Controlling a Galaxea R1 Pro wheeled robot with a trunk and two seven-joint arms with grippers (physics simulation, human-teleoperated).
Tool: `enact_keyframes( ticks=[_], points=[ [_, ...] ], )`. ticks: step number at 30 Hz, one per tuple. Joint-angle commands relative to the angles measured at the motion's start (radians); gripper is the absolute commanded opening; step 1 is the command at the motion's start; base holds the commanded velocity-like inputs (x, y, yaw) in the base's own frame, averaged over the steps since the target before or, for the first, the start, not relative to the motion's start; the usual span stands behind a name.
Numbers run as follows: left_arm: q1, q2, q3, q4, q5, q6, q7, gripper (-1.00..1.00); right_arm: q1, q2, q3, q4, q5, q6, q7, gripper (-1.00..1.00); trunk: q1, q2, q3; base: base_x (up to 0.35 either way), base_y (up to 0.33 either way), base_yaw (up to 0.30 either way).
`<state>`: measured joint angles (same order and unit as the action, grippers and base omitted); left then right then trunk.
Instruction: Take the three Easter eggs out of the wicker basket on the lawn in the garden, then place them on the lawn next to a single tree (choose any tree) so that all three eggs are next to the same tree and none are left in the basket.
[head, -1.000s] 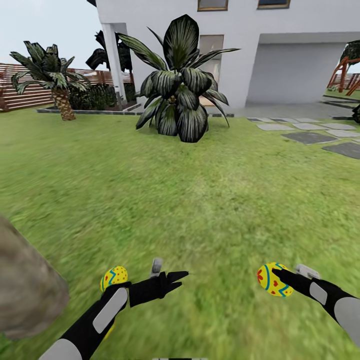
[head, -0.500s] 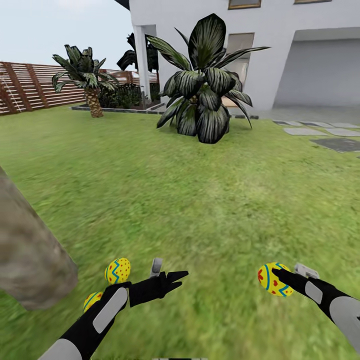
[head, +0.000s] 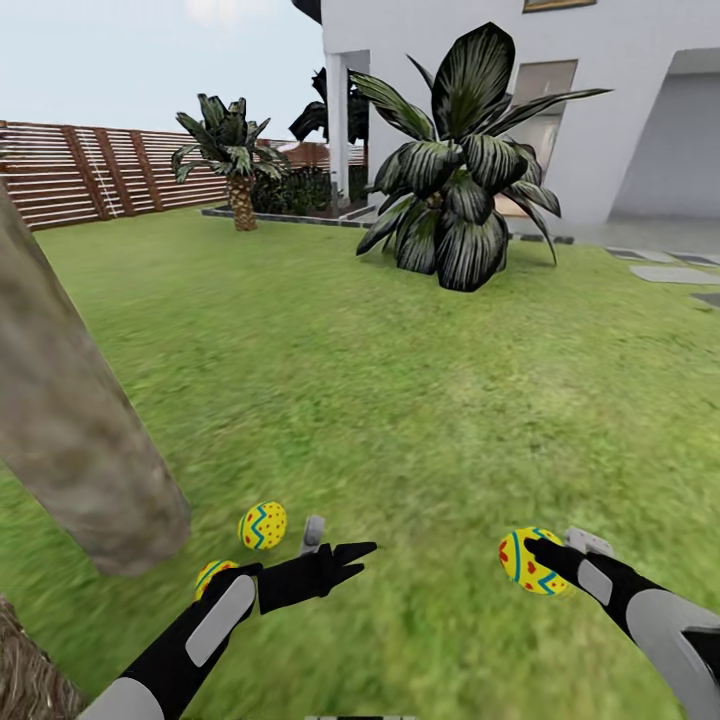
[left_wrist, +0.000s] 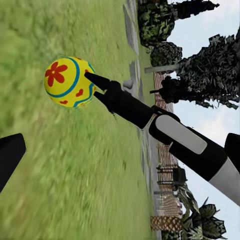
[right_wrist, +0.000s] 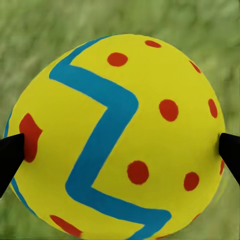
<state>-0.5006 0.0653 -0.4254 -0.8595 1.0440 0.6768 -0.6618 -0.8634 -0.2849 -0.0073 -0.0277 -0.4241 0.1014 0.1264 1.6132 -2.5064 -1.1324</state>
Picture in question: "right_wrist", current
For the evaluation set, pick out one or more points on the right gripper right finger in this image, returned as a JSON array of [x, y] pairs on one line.
[[229, 150]]

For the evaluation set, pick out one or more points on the easter egg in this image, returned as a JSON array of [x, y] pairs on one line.
[[121, 140]]

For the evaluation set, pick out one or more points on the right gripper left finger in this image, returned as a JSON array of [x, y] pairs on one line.
[[11, 158]]

